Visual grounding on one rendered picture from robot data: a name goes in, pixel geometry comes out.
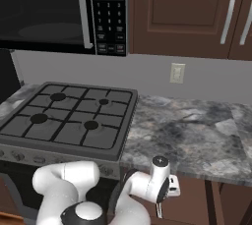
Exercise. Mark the grey hob knob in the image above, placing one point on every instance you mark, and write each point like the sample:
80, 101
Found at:
39, 160
1, 153
17, 156
107, 170

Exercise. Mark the black microwave oven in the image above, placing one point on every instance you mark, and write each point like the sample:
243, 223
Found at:
46, 9

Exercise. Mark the grey gas hob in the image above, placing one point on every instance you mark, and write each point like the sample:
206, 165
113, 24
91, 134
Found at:
75, 117

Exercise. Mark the wide brown cupboard door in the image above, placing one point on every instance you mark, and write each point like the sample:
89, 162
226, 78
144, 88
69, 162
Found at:
183, 9

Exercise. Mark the brown base cupboard door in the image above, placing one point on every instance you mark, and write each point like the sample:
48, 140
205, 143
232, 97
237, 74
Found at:
234, 206

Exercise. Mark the brown drawer front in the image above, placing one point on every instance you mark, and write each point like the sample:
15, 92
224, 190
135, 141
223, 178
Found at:
190, 202

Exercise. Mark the black oven door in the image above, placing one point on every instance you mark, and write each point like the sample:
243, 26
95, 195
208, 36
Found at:
18, 188

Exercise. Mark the narrow brown cupboard door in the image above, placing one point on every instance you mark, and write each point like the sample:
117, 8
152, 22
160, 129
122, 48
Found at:
244, 50

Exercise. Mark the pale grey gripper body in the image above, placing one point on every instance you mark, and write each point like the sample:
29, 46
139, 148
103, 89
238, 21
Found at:
159, 210

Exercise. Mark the cream wall socket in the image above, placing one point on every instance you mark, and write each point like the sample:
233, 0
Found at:
177, 73

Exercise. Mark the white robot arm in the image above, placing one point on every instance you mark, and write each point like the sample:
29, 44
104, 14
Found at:
82, 189

